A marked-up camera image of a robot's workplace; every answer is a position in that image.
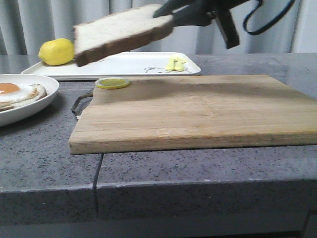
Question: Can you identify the bottom bread slice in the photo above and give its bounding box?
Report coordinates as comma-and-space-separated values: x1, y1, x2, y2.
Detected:
0, 84, 47, 112

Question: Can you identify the yellow-green plastic utensil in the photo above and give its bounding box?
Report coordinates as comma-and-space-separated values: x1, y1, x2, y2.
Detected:
165, 56, 186, 71

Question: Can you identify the yellow lemon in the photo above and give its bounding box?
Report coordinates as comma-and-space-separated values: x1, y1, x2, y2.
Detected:
38, 38, 74, 66

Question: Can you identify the fried egg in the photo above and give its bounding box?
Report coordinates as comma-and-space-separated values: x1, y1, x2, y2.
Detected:
0, 83, 38, 104

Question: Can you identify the black cable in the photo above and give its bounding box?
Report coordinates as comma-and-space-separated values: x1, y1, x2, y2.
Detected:
243, 0, 296, 36

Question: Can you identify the wooden cutting board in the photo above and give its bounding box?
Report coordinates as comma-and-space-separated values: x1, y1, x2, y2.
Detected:
68, 75, 317, 155

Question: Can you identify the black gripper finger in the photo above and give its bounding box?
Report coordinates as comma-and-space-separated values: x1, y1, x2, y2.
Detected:
153, 0, 198, 18
173, 7, 215, 26

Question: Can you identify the metal board handle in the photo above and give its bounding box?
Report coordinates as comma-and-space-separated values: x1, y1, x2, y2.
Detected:
71, 88, 94, 120

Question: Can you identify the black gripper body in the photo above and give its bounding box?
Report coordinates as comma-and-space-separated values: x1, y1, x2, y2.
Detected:
195, 0, 247, 49

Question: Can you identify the white round plate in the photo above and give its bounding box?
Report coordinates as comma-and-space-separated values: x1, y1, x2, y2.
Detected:
0, 74, 59, 126

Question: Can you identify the lemon slice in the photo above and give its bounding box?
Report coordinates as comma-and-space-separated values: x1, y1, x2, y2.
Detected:
95, 77, 130, 89

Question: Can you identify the white rectangular tray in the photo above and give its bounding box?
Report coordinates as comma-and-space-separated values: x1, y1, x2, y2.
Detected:
22, 52, 201, 81

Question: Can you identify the white bread slice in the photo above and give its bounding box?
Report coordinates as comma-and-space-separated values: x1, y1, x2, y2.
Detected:
73, 4, 174, 67

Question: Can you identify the grey curtain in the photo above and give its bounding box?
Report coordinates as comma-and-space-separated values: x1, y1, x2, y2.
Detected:
0, 0, 317, 55

